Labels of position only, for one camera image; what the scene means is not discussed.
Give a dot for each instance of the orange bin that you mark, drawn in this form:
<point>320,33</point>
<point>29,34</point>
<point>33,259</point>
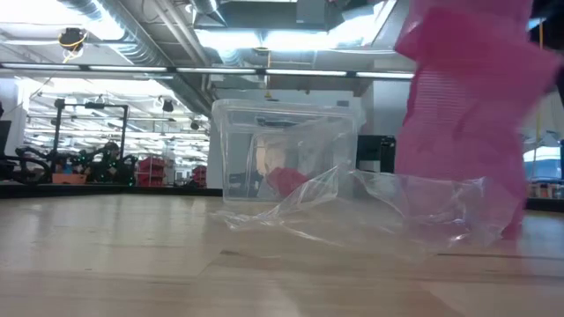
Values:
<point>68,178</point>

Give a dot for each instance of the red bin rack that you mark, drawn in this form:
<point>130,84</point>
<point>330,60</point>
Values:
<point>199,176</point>
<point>152,169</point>

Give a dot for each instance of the red bandage pack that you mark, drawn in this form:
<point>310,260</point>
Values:
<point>286,178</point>

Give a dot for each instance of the clear plastic storage box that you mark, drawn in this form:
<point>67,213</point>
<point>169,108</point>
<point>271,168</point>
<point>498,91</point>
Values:
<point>233,145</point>

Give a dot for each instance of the black cabinet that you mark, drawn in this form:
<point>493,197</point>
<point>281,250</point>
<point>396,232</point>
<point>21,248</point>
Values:
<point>374,152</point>

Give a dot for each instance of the background black robot station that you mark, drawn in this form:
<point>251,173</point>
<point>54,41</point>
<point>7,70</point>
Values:
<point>125,132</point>

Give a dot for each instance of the black monitor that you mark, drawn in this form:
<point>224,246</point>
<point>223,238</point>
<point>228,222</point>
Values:
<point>4,136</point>

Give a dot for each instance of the clear plastic zip bag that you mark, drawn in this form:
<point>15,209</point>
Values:
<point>396,207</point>

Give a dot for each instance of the pink elastic bandage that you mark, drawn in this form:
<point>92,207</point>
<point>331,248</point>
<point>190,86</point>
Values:
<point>476,110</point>

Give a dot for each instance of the long ceiling light bar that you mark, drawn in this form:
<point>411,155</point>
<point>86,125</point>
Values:
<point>211,70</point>

